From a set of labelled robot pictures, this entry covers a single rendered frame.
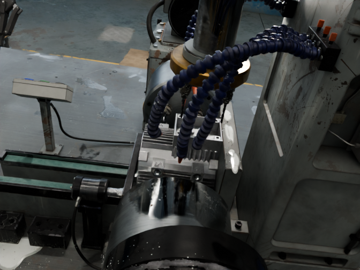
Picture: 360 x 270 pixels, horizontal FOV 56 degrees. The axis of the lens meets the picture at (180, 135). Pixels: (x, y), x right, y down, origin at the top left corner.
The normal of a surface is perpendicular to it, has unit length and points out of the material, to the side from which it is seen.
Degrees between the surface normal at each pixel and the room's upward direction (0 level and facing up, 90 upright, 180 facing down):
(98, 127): 0
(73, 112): 0
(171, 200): 6
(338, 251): 25
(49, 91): 52
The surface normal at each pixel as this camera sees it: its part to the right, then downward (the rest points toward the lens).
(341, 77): -0.04, 0.58
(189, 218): 0.28, -0.77
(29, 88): 0.04, -0.03
